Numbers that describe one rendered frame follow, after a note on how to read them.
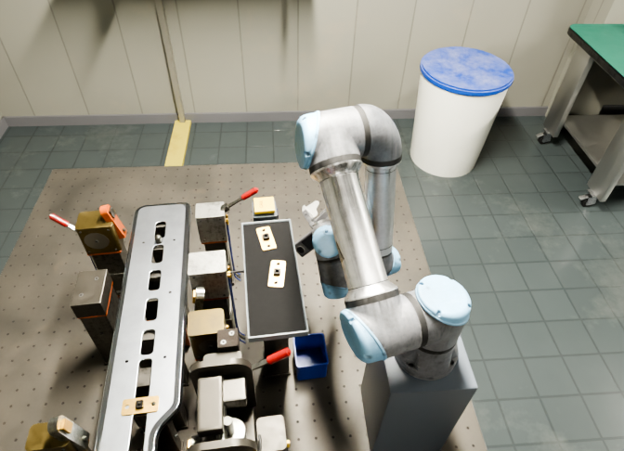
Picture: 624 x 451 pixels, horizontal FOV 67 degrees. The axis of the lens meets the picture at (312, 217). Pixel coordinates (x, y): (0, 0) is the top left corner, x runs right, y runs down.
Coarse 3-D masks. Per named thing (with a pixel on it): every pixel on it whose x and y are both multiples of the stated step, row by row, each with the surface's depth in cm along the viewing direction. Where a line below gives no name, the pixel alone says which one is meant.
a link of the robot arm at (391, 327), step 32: (320, 128) 97; (352, 128) 99; (320, 160) 97; (352, 160) 98; (352, 192) 97; (352, 224) 96; (352, 256) 96; (352, 288) 96; (384, 288) 94; (352, 320) 93; (384, 320) 92; (416, 320) 94; (384, 352) 92
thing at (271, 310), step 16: (256, 224) 132; (272, 224) 133; (288, 224) 133; (256, 240) 128; (288, 240) 128; (256, 256) 124; (272, 256) 124; (288, 256) 124; (256, 272) 120; (288, 272) 121; (256, 288) 117; (272, 288) 117; (288, 288) 117; (256, 304) 113; (272, 304) 113; (288, 304) 114; (256, 320) 110; (272, 320) 110; (288, 320) 110; (304, 320) 110
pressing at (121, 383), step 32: (128, 256) 144; (128, 288) 135; (160, 288) 136; (128, 320) 128; (160, 320) 128; (128, 352) 121; (160, 352) 121; (128, 384) 115; (160, 384) 115; (128, 416) 110; (160, 416) 110; (96, 448) 105; (128, 448) 105
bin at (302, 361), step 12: (312, 336) 150; (300, 348) 155; (312, 348) 156; (324, 348) 147; (300, 360) 153; (312, 360) 153; (324, 360) 149; (300, 372) 145; (312, 372) 146; (324, 372) 147
